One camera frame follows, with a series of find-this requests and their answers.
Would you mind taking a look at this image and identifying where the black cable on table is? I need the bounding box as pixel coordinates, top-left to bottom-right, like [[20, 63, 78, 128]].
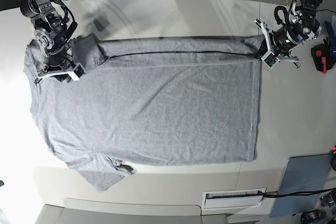
[[258, 188, 336, 199]]

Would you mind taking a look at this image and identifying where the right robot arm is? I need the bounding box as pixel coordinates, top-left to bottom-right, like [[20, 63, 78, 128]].
[[20, 0, 85, 84]]

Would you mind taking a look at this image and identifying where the orange black tool at edge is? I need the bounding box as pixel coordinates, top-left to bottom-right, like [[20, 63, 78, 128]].
[[330, 145, 336, 171]]

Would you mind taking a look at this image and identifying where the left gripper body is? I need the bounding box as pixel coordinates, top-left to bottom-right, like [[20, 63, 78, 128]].
[[272, 28, 301, 53]]

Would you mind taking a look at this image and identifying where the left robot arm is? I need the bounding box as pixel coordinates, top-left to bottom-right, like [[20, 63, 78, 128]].
[[255, 0, 323, 69]]

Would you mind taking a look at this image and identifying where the blue handled tool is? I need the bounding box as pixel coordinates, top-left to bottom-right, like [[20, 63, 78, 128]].
[[325, 21, 336, 60]]

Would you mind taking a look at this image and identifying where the black and red clamp tool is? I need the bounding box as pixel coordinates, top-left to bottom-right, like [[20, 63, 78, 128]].
[[311, 41, 335, 74]]

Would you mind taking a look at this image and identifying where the white table cable grommet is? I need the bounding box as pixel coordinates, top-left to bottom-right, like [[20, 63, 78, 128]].
[[201, 188, 266, 210]]

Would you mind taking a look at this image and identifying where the black device bottom right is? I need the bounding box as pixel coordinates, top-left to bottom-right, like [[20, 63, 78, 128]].
[[300, 209, 326, 224]]

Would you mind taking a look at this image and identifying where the grey blue tablet board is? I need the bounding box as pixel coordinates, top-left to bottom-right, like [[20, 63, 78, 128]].
[[269, 154, 332, 218]]

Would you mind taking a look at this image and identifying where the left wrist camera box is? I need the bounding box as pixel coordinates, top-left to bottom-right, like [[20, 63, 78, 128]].
[[261, 52, 279, 69]]

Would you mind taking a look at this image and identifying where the grey T-shirt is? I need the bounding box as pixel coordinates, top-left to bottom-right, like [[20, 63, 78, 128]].
[[24, 35, 262, 191]]

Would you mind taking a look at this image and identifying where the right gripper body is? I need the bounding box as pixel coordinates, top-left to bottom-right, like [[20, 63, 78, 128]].
[[43, 53, 75, 72]]

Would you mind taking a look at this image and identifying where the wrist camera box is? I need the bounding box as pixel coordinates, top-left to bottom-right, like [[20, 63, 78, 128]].
[[68, 63, 86, 81], [261, 52, 279, 69]]

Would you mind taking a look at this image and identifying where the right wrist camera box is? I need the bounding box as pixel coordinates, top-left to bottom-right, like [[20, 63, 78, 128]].
[[68, 63, 86, 81]]

